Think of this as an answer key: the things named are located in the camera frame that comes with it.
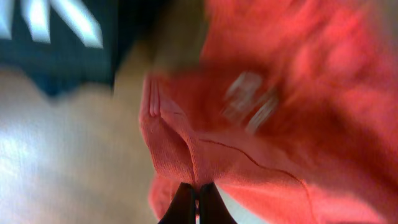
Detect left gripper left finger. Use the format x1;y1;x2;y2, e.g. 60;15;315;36
158;183;197;224

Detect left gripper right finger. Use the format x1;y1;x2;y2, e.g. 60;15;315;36
199;183;237;224

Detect orange t-shirt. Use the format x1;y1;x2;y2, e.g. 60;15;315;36
139;1;397;223

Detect folded dark navy t-shirt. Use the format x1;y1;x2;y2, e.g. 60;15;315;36
1;0;167;97

